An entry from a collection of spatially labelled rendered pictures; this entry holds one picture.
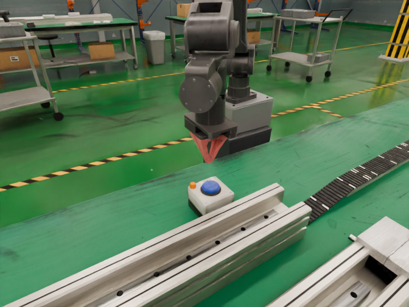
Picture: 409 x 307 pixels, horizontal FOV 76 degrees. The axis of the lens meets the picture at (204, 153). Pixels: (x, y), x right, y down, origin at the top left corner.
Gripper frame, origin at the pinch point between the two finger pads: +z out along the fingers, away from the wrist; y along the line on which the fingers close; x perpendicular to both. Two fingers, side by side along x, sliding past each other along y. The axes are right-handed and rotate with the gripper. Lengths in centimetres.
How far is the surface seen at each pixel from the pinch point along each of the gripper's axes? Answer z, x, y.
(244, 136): 14.5, 31.0, -25.7
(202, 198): 8.5, -2.6, 1.8
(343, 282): 9.7, 7.3, 29.6
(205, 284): 10.2, -11.9, 18.2
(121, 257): 6.2, -22.4, 9.5
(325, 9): 23, 978, -724
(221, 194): 8.5, 1.7, 2.5
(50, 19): 5, 3, -471
